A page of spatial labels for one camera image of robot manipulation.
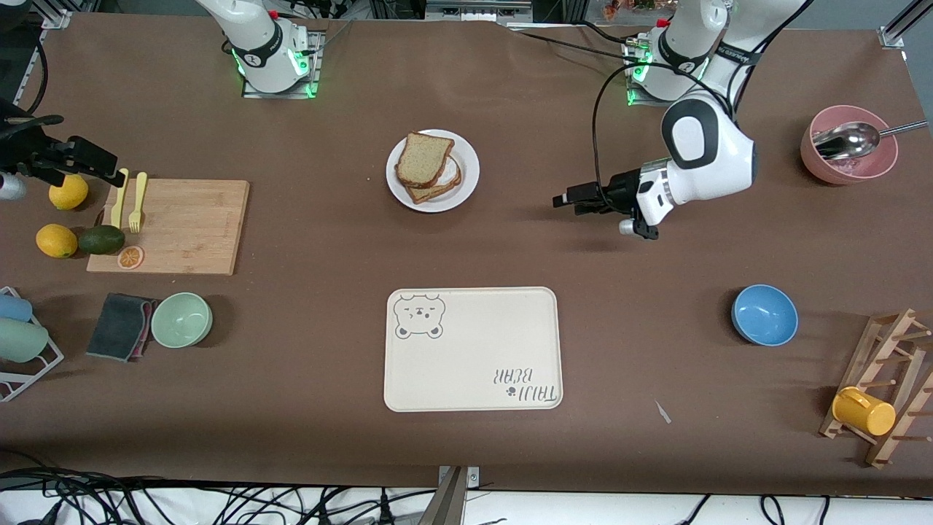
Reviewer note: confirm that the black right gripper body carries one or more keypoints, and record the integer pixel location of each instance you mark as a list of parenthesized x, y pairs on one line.
[(45, 157)]

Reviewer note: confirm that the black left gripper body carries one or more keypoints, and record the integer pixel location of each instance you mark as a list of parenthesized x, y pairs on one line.
[(617, 191)]

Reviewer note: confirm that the white round plate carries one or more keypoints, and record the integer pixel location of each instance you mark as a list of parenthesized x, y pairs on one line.
[(470, 171)]

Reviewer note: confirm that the fried egg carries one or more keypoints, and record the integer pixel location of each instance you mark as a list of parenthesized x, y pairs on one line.
[(450, 173)]

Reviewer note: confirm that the brown bread slice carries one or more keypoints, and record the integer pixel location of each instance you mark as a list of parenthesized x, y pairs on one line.
[(424, 159), (437, 194)]

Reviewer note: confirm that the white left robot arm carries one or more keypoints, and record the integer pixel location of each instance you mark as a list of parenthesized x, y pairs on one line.
[(718, 168)]

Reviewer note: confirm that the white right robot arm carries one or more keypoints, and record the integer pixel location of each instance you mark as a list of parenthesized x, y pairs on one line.
[(255, 44)]

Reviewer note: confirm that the yellow lemon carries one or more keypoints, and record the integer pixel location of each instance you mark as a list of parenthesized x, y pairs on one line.
[(67, 197), (56, 241)]

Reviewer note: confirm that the yellow plastic knife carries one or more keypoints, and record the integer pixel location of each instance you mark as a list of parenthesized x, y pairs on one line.
[(119, 208)]

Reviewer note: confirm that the yellow plastic fork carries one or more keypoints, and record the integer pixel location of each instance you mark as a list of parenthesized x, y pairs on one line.
[(137, 197)]

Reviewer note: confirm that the dark green avocado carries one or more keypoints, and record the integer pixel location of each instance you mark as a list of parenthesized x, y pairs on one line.
[(102, 240)]

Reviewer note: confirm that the orange slice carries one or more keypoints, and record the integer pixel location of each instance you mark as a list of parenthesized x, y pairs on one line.
[(131, 257)]

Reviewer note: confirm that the wooden cutting board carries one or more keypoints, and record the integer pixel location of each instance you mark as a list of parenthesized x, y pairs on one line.
[(197, 233)]

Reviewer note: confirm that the grey folded cloth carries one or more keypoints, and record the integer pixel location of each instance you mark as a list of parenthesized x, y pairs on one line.
[(116, 327)]

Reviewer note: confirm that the light blue cup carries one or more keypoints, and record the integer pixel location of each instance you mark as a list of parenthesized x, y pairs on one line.
[(14, 308)]

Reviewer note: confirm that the pale green bowl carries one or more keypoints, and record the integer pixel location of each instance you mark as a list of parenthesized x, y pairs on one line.
[(181, 321)]

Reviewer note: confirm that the teal green cup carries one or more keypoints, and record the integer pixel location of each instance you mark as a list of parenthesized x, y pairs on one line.
[(22, 340)]

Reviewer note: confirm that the blue bowl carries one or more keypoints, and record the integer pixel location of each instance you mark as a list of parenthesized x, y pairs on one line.
[(764, 315)]

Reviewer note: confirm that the cream bear print tray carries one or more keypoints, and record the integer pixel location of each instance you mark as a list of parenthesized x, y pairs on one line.
[(474, 364)]

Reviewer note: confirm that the grey metal equipment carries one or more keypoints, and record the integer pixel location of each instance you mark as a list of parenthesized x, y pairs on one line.
[(477, 10)]

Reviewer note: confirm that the small pale paper scrap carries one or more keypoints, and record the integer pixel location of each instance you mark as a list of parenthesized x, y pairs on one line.
[(662, 413)]

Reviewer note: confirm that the pink bowl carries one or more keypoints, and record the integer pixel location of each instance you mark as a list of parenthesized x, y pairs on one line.
[(849, 173)]

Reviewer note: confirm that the metal ladle spoon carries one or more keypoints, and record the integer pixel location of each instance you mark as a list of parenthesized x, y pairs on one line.
[(849, 140)]

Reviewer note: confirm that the wooden cup rack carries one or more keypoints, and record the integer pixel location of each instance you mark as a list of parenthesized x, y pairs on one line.
[(866, 368)]

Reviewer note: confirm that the grey metal bar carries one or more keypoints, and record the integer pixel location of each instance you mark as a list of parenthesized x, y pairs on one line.
[(448, 503)]

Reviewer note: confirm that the yellow cup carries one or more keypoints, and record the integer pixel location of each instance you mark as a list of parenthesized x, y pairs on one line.
[(867, 414)]

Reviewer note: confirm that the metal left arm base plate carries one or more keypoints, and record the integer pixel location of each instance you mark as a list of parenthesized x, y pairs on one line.
[(638, 100)]

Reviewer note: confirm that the aluminium corner bracket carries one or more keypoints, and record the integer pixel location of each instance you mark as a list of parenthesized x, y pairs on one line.
[(893, 38), (58, 19)]

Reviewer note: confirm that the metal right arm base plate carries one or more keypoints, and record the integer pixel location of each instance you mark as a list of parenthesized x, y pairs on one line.
[(315, 51)]

